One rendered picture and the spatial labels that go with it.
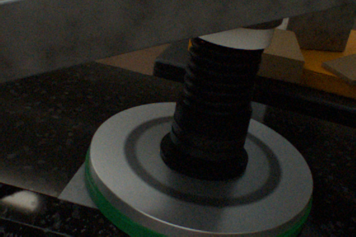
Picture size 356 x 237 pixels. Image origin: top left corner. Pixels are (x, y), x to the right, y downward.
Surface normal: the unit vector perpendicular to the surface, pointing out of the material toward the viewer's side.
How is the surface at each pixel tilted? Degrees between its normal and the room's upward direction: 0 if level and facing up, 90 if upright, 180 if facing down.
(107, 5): 90
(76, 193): 0
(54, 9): 90
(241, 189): 0
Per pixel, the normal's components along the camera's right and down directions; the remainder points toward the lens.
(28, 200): -0.01, -0.33
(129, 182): 0.15, -0.88
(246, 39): 0.22, 0.48
